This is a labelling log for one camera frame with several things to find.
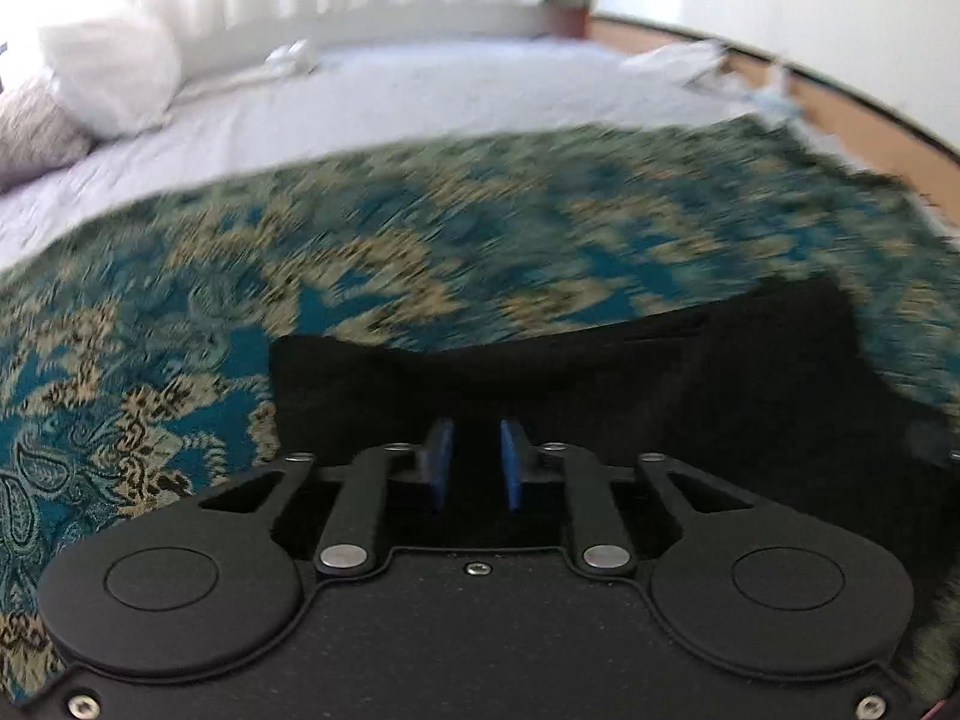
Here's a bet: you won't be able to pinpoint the white bed sheet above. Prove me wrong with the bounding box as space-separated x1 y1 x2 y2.
2 39 742 268

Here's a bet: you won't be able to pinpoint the blue white tissue pack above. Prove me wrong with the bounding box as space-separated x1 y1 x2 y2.
750 60 804 121

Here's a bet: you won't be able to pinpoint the black pants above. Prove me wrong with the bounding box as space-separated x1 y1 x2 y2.
268 277 958 606

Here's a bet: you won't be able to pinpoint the teal paisley bedspread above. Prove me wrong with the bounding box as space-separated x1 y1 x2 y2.
2 117 958 699

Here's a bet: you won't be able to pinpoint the floral purple pillow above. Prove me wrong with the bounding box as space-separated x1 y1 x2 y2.
0 82 94 192

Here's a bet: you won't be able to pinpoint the white pillow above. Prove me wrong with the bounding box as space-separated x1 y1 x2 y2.
41 15 182 140

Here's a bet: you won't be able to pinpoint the grey headboard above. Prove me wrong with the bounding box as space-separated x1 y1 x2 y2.
181 2 589 82

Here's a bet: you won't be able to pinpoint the small white cloth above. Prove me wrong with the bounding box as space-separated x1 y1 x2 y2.
265 39 317 76

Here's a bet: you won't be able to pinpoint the wooden bed side rail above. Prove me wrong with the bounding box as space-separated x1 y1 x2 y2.
586 16 958 227

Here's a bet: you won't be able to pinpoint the crumpled white cloth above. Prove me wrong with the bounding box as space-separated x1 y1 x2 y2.
620 41 727 88

